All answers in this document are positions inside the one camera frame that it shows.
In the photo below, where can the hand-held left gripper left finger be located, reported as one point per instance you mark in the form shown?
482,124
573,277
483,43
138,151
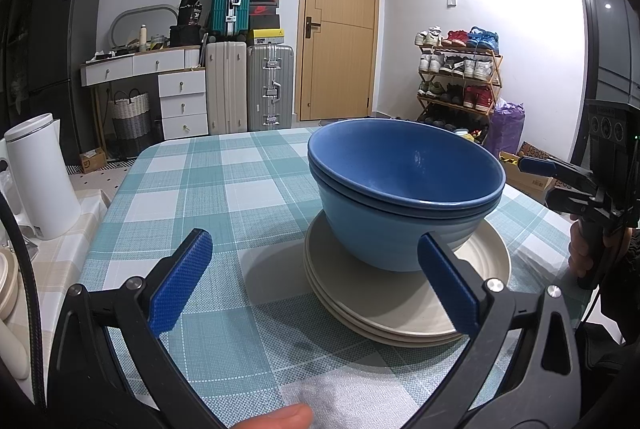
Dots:
182,279

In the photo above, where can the oval mirror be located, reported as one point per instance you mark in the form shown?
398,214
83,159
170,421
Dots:
120,19

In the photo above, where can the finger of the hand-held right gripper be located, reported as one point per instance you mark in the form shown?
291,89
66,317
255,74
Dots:
567,203
540,166

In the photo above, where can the dark refrigerator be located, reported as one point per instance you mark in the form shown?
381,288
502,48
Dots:
55,59

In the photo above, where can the white electric kettle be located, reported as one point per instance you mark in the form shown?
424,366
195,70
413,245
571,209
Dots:
40,179

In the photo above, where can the white dresser with drawers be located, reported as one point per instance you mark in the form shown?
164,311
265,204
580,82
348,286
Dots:
180,104

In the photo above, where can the small cardboard box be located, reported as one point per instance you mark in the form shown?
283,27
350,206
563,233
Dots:
92,161

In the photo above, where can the person's right hand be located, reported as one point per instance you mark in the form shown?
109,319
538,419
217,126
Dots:
575,249

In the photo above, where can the teal plaid tablecloth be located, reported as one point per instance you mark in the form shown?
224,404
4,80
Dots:
200,179

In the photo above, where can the black bag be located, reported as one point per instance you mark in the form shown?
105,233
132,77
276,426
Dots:
185,36

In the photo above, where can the beige checked tablecloth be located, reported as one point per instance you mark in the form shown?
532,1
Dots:
85,209

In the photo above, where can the white bottle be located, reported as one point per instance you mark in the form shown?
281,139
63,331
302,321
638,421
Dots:
143,40

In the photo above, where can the yellow and black box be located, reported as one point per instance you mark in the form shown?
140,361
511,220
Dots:
266,37

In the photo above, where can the wooden door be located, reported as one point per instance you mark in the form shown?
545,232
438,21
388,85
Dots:
340,24

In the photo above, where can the purple rolled mat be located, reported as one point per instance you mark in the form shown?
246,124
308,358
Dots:
505,129

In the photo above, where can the silver suitcase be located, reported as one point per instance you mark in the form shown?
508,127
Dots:
270,84

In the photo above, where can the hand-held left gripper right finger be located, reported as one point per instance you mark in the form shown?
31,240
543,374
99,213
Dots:
447,284

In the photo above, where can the woven laundry basket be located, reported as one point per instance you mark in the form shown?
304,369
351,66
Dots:
130,119

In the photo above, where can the open cardboard box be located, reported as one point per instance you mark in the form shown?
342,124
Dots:
530,181

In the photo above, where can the beige container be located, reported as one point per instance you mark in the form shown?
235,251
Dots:
10,299

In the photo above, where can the shoe rack with shoes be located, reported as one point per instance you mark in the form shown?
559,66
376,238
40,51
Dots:
460,69

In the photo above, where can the person's left hand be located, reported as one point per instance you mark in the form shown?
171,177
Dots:
280,419

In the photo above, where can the beige suitcase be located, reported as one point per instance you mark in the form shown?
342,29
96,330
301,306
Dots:
225,89

